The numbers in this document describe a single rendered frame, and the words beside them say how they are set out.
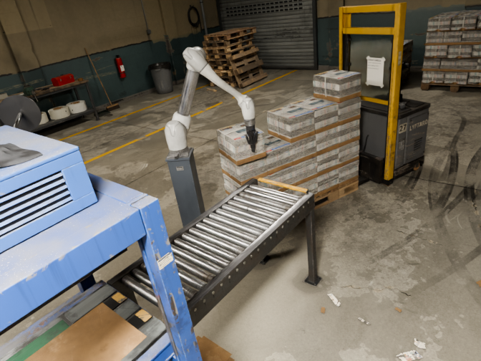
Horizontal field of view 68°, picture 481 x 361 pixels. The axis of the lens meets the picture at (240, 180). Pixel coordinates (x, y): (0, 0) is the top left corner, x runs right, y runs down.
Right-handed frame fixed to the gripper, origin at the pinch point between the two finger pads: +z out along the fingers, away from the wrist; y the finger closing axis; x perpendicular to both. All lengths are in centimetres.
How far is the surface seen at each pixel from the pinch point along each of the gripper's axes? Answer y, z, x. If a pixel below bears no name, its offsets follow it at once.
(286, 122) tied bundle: -45.4, -7.0, -13.1
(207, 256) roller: 85, 16, 82
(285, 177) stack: -35, 45, -8
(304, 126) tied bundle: -62, 1, -9
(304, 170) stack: -59, 44, -8
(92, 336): 152, 16, 100
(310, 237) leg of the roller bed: 0, 51, 70
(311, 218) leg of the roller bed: 0, 34, 72
